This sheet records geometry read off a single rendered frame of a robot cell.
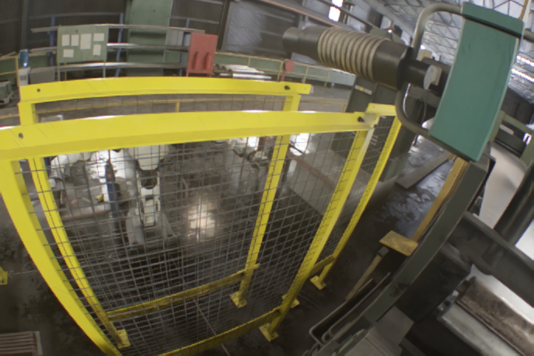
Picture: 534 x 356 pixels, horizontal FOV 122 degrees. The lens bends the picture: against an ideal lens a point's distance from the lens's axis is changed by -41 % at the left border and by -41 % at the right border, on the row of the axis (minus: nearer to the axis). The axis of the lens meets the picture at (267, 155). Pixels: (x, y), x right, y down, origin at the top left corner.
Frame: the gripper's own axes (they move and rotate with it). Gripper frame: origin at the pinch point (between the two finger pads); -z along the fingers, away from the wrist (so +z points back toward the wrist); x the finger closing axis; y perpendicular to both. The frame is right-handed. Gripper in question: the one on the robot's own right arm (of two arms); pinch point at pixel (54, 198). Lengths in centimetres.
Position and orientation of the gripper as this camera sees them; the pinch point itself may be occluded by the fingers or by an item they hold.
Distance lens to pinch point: 122.8
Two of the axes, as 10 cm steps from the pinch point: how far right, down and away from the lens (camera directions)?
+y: -2.0, 8.8, 4.4
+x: 8.0, -1.1, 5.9
